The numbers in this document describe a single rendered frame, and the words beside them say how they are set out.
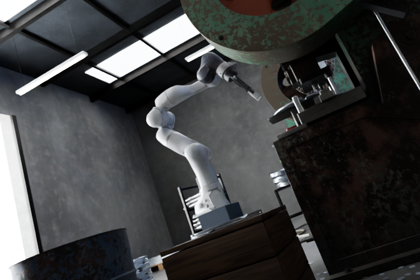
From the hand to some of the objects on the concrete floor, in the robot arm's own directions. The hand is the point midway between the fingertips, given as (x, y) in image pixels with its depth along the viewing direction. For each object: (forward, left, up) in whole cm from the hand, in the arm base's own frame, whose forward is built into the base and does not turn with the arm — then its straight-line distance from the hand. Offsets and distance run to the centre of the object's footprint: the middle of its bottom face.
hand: (255, 94), depth 185 cm
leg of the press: (+48, -16, -94) cm, 106 cm away
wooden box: (-18, -50, -93) cm, 107 cm away
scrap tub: (-69, -78, -94) cm, 140 cm away
